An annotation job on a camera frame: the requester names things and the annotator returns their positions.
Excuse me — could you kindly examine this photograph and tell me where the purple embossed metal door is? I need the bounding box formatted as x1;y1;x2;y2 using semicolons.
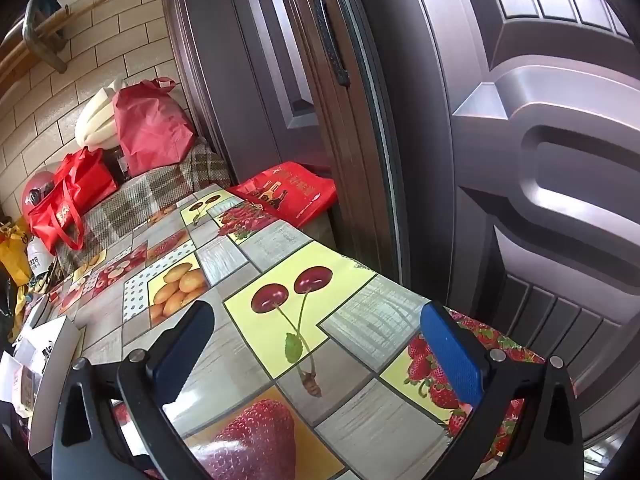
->
345;0;640;480

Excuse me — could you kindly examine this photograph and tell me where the plaid cloth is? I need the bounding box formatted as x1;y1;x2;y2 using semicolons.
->
55;135;233;273

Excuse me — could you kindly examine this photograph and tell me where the glossy red tote bag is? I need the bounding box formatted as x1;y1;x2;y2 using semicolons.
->
27;146;119;253

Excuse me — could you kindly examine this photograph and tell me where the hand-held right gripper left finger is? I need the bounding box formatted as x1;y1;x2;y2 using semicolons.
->
51;300;216;480

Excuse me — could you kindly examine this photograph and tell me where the fruit print tablecloth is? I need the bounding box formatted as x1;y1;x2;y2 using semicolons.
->
47;184;551;480

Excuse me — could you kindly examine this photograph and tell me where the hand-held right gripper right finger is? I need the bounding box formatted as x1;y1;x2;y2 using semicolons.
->
419;301;585;480

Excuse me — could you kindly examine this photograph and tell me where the pinkish red fabric bag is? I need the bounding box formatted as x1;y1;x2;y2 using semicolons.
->
112;76;197;178

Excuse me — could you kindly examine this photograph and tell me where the red gift bag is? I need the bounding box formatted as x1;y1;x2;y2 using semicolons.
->
226;161;337;228

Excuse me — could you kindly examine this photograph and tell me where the black door handle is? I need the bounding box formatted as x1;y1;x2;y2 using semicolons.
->
313;0;351;87

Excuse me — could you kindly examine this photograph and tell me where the yellow bag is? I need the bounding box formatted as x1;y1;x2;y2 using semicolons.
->
0;217;33;286

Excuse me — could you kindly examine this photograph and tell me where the white foam tray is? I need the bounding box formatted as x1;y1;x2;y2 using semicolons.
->
27;316;87;436

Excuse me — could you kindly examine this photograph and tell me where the white foam roll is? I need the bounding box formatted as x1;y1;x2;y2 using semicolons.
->
75;77;126;150

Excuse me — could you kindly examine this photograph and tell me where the white helmet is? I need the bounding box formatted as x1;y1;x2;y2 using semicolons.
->
25;237;56;278

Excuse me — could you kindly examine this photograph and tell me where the red helmet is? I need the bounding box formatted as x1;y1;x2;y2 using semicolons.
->
21;170;56;211

